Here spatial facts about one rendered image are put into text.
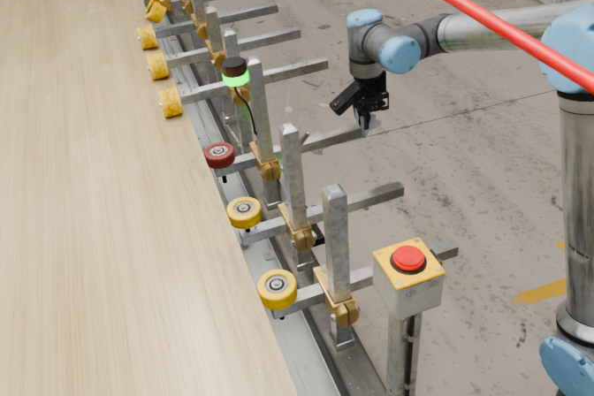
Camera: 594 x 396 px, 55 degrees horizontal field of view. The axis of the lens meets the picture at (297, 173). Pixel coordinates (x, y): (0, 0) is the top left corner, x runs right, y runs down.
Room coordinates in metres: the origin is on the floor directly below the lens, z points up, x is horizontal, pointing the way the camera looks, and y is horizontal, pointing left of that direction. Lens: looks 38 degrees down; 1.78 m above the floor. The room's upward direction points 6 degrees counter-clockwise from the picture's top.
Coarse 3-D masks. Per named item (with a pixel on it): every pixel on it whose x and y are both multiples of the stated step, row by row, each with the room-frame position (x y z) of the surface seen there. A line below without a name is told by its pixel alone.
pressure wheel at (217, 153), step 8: (216, 144) 1.26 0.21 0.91; (224, 144) 1.26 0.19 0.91; (208, 152) 1.23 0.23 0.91; (216, 152) 1.23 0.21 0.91; (224, 152) 1.22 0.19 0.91; (232, 152) 1.22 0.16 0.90; (208, 160) 1.21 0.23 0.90; (216, 160) 1.20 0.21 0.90; (224, 160) 1.20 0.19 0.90; (232, 160) 1.22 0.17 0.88; (216, 168) 1.20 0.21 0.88; (224, 176) 1.23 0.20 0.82
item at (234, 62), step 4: (224, 60) 1.23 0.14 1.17; (228, 60) 1.23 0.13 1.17; (232, 60) 1.22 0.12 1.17; (236, 60) 1.22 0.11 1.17; (240, 60) 1.22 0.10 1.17; (224, 64) 1.21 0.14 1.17; (228, 64) 1.21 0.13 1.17; (232, 64) 1.21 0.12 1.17; (236, 64) 1.20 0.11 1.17; (240, 64) 1.20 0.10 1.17; (248, 80) 1.21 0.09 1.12; (248, 84) 1.21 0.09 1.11; (236, 88) 1.21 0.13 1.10; (248, 88) 1.22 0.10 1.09; (236, 92) 1.21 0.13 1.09; (240, 96) 1.21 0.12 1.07; (244, 100) 1.22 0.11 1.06; (248, 108) 1.22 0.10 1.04; (252, 116) 1.22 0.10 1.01; (252, 120) 1.22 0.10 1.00; (256, 132) 1.22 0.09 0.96
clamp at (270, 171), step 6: (252, 144) 1.30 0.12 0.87; (252, 150) 1.27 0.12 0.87; (258, 156) 1.24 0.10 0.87; (258, 162) 1.22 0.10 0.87; (264, 162) 1.21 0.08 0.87; (270, 162) 1.21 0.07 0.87; (276, 162) 1.21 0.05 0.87; (258, 168) 1.23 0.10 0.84; (264, 168) 1.19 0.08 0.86; (270, 168) 1.19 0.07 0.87; (276, 168) 1.19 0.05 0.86; (264, 174) 1.18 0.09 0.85; (270, 174) 1.18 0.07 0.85; (276, 174) 1.19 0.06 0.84; (270, 180) 1.18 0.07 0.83
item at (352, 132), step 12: (336, 132) 1.33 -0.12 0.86; (348, 132) 1.32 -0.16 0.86; (360, 132) 1.33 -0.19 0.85; (312, 144) 1.29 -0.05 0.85; (324, 144) 1.30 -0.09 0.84; (240, 156) 1.26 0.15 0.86; (252, 156) 1.25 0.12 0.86; (276, 156) 1.26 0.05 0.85; (228, 168) 1.22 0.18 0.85; (240, 168) 1.23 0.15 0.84
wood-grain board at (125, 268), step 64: (0, 0) 2.59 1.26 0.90; (64, 0) 2.51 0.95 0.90; (128, 0) 2.43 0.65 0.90; (0, 64) 1.92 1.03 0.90; (64, 64) 1.87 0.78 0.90; (128, 64) 1.81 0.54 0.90; (0, 128) 1.47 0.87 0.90; (64, 128) 1.43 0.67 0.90; (128, 128) 1.40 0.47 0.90; (192, 128) 1.36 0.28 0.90; (0, 192) 1.16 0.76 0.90; (64, 192) 1.13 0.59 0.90; (128, 192) 1.10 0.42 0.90; (192, 192) 1.08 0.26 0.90; (0, 256) 0.92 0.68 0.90; (64, 256) 0.90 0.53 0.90; (128, 256) 0.88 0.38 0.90; (192, 256) 0.86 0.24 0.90; (0, 320) 0.74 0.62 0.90; (64, 320) 0.72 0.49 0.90; (128, 320) 0.71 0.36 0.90; (192, 320) 0.69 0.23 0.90; (256, 320) 0.67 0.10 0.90; (0, 384) 0.59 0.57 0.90; (64, 384) 0.58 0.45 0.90; (128, 384) 0.57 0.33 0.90; (192, 384) 0.55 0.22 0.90; (256, 384) 0.54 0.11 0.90
